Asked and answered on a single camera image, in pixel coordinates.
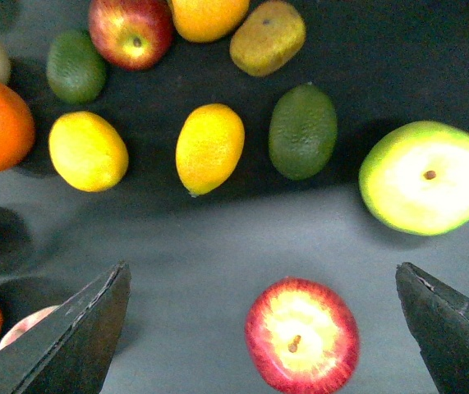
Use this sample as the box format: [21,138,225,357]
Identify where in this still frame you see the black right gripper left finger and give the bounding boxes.
[0,263,131,394]

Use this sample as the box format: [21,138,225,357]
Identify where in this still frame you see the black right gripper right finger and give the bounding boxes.
[395,263,469,393]

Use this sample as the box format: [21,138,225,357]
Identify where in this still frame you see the yellow lemon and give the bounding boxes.
[48,111,129,192]
[175,103,245,196]

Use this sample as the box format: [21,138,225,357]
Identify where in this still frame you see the peach fruit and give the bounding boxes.
[0,305,58,350]

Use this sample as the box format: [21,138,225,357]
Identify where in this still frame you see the red apple front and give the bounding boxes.
[245,277,360,393]

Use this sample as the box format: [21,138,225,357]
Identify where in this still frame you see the green apple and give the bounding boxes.
[358,121,469,236]

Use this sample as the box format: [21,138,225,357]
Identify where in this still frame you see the green avocado right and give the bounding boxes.
[269,83,338,181]

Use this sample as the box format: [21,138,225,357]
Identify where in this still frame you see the green lime lower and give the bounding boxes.
[46,30,107,104]

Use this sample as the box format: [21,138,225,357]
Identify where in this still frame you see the red yellow apple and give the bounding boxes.
[88,0,174,71]

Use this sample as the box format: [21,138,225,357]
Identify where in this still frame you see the yellow orange fruit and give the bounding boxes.
[168,0,250,44]

